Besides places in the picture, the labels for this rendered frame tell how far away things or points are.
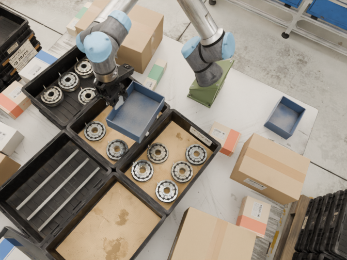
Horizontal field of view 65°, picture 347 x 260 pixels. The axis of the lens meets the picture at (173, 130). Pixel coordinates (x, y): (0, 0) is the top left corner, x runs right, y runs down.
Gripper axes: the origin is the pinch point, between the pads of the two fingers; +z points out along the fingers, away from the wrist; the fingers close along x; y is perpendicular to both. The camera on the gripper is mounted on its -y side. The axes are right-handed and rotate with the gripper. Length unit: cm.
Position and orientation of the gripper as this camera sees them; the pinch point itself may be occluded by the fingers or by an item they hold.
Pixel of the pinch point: (120, 101)
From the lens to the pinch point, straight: 110.4
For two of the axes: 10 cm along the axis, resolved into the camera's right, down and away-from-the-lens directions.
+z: -0.2, 4.2, 9.1
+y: -4.9, 7.8, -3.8
